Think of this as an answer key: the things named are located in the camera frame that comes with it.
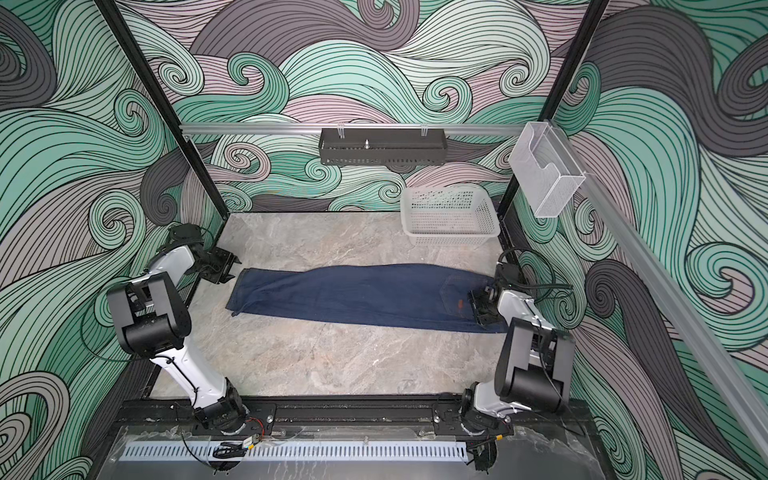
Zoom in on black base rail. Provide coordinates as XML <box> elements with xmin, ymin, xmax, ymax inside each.
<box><xmin>109</xmin><ymin>393</ymin><xmax>596</xmax><ymax>439</ymax></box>

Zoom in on black corner frame post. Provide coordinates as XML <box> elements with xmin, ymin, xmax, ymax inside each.
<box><xmin>94</xmin><ymin>0</ymin><xmax>230</xmax><ymax>221</ymax></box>
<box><xmin>498</xmin><ymin>1</ymin><xmax>609</xmax><ymax>220</ymax></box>

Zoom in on black corner frame post left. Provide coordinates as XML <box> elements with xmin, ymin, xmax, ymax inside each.
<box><xmin>94</xmin><ymin>0</ymin><xmax>230</xmax><ymax>221</ymax></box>

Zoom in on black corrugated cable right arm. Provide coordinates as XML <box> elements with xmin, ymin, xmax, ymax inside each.
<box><xmin>496</xmin><ymin>247</ymin><xmax>574</xmax><ymax>301</ymax></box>

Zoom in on aluminium back wall rail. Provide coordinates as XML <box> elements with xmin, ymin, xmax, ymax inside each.
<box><xmin>179</xmin><ymin>122</ymin><xmax>525</xmax><ymax>137</ymax></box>

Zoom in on black perforated wall tray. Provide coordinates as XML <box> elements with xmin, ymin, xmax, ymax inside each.
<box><xmin>318</xmin><ymin>129</ymin><xmax>448</xmax><ymax>167</ymax></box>

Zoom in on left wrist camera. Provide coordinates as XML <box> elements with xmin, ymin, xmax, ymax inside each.
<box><xmin>164</xmin><ymin>223</ymin><xmax>205</xmax><ymax>249</ymax></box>

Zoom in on white perforated plastic basket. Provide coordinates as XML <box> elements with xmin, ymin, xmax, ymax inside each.
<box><xmin>400</xmin><ymin>185</ymin><xmax>500</xmax><ymax>247</ymax></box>

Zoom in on clear plastic wall bin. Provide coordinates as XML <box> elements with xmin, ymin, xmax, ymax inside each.
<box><xmin>508</xmin><ymin>121</ymin><xmax>585</xmax><ymax>219</ymax></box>

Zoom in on white slotted cable duct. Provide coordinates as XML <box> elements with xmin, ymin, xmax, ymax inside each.
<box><xmin>118</xmin><ymin>440</ymin><xmax>469</xmax><ymax>462</ymax></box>

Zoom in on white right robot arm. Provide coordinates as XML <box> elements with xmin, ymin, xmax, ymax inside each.
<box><xmin>461</xmin><ymin>286</ymin><xmax>575</xmax><ymax>431</ymax></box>

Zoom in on aluminium wall rail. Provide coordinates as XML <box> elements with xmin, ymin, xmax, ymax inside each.
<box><xmin>549</xmin><ymin>123</ymin><xmax>767</xmax><ymax>459</ymax></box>
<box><xmin>179</xmin><ymin>122</ymin><xmax>525</xmax><ymax>137</ymax></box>

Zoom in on aluminium right wall rail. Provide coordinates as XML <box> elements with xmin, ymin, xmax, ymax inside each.
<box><xmin>549</xmin><ymin>123</ymin><xmax>767</xmax><ymax>459</ymax></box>

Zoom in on black corner frame post right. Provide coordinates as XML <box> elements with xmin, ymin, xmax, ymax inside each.
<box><xmin>498</xmin><ymin>1</ymin><xmax>609</xmax><ymax>220</ymax></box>

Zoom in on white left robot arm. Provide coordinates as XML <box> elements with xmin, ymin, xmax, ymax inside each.
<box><xmin>106</xmin><ymin>224</ymin><xmax>247</xmax><ymax>435</ymax></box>

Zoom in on dark blue denim trousers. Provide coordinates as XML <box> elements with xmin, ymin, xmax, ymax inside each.
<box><xmin>226</xmin><ymin>264</ymin><xmax>508</xmax><ymax>334</ymax></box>

